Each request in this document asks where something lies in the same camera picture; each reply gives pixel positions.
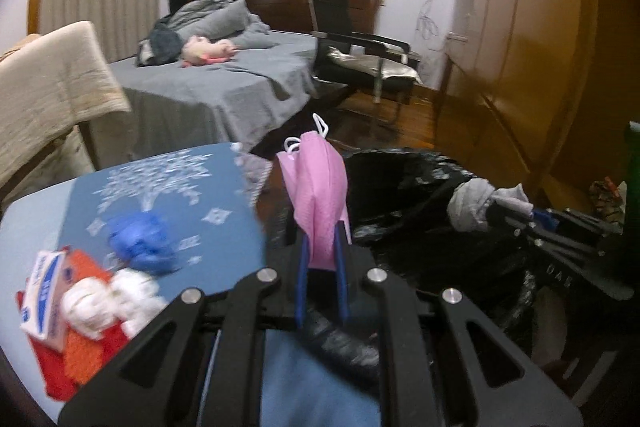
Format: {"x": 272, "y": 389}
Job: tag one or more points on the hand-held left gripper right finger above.
{"x": 342, "y": 277}

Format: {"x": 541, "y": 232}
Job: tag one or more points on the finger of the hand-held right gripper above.
{"x": 560, "y": 247}
{"x": 530, "y": 218}

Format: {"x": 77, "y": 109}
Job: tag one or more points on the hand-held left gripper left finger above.
{"x": 301, "y": 277}

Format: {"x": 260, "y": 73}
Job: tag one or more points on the grey paper towel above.
{"x": 470, "y": 207}

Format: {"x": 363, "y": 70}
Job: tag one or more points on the pink face mask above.
{"x": 315, "y": 197}

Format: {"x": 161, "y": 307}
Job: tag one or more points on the black trash bag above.
{"x": 400, "y": 207}

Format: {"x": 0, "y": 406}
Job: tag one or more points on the blue plastic bundle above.
{"x": 142, "y": 244}

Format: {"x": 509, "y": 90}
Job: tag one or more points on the orange knitted cloth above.
{"x": 85, "y": 352}

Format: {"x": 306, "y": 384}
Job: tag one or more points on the colourful patterned package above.
{"x": 607, "y": 199}

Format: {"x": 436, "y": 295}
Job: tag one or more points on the blue tree-print tablecloth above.
{"x": 200, "y": 232}

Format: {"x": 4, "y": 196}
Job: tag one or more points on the white crumpled tissue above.
{"x": 87, "y": 307}
{"x": 137, "y": 297}

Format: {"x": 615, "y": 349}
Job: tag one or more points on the wooden wardrobe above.
{"x": 525, "y": 32}

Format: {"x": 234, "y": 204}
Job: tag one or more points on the silver seat cushion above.
{"x": 370, "y": 64}

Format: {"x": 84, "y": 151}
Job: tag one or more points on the bed with grey sheet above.
{"x": 210, "y": 82}

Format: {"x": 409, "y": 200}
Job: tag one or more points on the pink plush toy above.
{"x": 207, "y": 51}

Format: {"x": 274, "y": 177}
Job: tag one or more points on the white and blue small carton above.
{"x": 47, "y": 297}

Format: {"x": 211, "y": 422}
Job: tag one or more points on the black office chair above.
{"x": 330, "y": 12}

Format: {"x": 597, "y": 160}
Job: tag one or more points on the red knitted cloth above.
{"x": 50, "y": 372}

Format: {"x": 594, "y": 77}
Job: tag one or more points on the grey blanket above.
{"x": 220, "y": 19}

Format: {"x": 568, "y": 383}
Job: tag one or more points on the dark clothes pile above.
{"x": 160, "y": 44}

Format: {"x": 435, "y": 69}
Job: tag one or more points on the beige quilt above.
{"x": 50, "y": 107}

